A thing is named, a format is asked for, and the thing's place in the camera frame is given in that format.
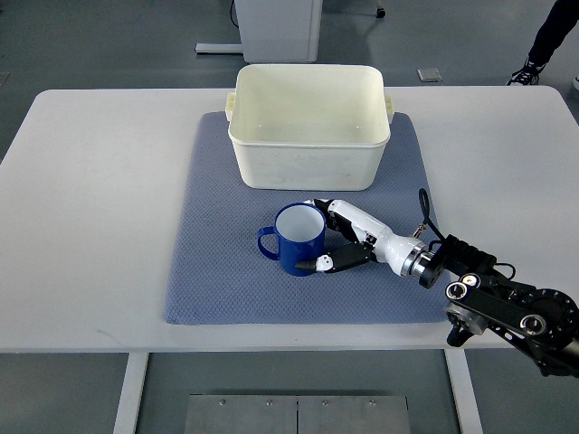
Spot small grey floor plate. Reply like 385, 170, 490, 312
416, 68, 442, 83

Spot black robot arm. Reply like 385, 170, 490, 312
410, 188, 578, 378

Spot white table leg left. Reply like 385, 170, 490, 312
112, 352, 149, 434

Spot metal floor plate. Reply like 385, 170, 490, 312
184, 395, 411, 433

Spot blue textured mat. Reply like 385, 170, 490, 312
164, 112, 449, 326

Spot white cabinet base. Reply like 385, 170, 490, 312
195, 0, 322, 63

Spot white table leg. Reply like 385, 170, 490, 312
112, 352, 149, 434
444, 349, 483, 434

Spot white plastic box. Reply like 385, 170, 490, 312
225, 64, 393, 191

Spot white table leg right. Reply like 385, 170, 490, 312
444, 349, 483, 434

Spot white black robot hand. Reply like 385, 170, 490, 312
295, 199, 432, 277

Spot black white sneaker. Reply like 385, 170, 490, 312
506, 59, 546, 86

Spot person leg dark trousers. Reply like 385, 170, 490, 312
527, 0, 578, 66

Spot blue enamel mug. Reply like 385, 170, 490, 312
257, 203, 326, 277

